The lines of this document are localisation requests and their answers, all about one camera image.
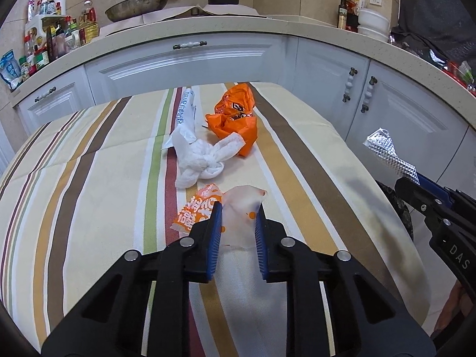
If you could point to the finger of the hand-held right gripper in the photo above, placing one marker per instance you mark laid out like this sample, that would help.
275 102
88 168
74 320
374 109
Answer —
435 189
412 193

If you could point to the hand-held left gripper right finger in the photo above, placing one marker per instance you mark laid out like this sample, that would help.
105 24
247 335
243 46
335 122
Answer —
260 247

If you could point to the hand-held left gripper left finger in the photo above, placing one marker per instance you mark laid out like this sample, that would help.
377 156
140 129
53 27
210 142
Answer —
214 243

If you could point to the clear orange printed plastic bag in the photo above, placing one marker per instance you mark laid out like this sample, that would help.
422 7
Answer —
241 208

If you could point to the silver embossed foil packet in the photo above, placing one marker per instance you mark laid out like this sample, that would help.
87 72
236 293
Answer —
390 152

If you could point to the person's right hand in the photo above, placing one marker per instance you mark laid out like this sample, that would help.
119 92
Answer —
452 305

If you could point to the white knotted cloth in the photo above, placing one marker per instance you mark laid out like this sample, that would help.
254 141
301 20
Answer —
200 160

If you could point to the plain orange plastic bag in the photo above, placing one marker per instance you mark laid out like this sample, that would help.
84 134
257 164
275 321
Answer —
230 128

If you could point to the green white packets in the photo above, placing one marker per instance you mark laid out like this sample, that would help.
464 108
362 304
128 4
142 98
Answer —
466 74

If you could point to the red flat appliance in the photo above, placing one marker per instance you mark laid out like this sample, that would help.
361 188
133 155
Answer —
452 70

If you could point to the long white packet blue text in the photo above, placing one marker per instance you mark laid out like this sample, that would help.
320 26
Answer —
184 119

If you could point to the striped tablecloth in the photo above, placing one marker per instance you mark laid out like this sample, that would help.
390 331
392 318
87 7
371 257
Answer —
93 193

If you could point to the printed orange snack packet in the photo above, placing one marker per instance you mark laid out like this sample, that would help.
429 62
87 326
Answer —
236 100

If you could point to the white lidded container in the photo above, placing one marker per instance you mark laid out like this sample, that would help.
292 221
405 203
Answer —
373 33
372 16

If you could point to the dark curtain cloth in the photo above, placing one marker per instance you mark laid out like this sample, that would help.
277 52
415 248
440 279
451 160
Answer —
435 7

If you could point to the red packets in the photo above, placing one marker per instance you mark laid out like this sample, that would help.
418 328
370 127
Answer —
352 16

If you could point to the dark olive oil bottle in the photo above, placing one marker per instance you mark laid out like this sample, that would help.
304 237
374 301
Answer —
342 15

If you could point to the beige stone countertop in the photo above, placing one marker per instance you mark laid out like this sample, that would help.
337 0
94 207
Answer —
282 26

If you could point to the beige stove cover cloth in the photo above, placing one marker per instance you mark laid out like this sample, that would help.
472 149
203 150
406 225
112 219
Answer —
227 10

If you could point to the yellow cooking oil bottle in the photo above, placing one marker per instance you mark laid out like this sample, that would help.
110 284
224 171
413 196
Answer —
90 26

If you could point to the spice rack with bottles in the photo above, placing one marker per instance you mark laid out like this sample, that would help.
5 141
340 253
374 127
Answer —
55 41

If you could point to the blue seasoning packet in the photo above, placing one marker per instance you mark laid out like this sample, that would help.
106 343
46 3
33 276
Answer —
10 70

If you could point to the white spice rack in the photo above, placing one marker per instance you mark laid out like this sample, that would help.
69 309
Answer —
35 33

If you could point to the paper towel roll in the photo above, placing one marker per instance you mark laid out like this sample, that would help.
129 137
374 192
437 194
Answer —
60 2

